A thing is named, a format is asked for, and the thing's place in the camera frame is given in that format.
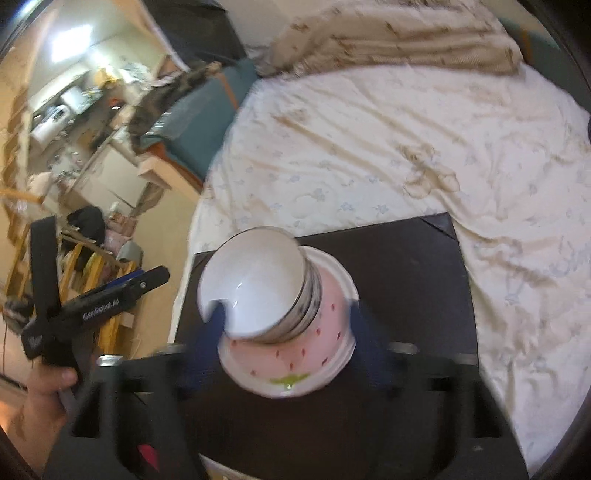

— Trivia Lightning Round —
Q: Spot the pink strawberry plate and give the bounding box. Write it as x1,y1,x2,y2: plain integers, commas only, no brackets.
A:
218,246,359,398

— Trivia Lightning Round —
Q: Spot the white bowl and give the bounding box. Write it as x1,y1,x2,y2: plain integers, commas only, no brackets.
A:
197,227,322,344

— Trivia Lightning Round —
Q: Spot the person's left hand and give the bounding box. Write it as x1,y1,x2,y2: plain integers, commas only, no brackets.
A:
11,362,77,474

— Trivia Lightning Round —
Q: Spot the black tray board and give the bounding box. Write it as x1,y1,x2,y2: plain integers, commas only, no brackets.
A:
168,212,482,480

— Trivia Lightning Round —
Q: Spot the white kitchen cabinet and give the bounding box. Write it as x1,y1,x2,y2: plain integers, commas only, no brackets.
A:
60,141,147,215

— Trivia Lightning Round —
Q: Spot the wooden bedside cabinet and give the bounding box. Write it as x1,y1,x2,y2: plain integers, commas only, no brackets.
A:
137,156,201,204

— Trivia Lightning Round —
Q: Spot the water heater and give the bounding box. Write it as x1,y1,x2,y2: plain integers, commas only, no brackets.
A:
31,104,72,143

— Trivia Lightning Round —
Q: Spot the camouflage jacket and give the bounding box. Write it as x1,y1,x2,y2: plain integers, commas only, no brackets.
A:
126,60,222,154

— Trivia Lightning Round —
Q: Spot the white floral bed sheet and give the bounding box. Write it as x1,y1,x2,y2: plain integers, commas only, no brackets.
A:
188,65,590,474

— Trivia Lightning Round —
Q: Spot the beige patterned duvet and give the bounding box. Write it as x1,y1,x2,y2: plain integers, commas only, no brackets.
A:
256,1,523,76

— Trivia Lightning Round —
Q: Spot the teal bed frame padding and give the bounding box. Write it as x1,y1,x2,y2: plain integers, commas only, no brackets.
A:
140,18,590,185

